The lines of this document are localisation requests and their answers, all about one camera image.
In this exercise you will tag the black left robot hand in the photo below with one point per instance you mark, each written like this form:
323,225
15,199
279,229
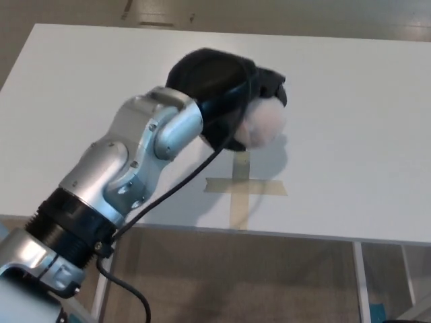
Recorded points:
208,74

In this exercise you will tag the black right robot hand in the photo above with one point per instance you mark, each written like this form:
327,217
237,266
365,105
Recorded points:
410,320

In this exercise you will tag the pink dumpling plush toy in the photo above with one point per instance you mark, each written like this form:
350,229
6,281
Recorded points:
266,124

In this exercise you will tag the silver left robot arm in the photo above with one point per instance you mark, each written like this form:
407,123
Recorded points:
111,161

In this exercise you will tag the blue floor tape piece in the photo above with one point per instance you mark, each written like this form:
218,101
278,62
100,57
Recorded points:
378,313

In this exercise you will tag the white table leg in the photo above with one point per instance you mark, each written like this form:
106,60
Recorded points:
362,286
101,299
408,272

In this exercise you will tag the vertical beige tape strip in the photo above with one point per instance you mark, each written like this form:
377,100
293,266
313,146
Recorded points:
239,208

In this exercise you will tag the light blue metal strut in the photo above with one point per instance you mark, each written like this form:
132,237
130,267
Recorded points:
82,314

